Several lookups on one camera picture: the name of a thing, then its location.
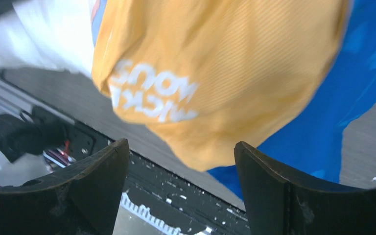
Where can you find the orange pillowcase with white print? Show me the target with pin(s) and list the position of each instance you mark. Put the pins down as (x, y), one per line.
(285, 76)

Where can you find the white slotted cable duct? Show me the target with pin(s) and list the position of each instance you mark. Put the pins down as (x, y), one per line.
(137, 220)

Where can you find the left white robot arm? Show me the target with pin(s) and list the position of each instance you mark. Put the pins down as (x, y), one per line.
(21, 148)

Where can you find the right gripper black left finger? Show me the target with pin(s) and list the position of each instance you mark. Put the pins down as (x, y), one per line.
(80, 199)

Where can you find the white pillow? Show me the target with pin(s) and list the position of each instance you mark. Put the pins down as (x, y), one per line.
(52, 35)

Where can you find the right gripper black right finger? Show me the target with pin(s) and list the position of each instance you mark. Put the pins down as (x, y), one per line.
(281, 200)

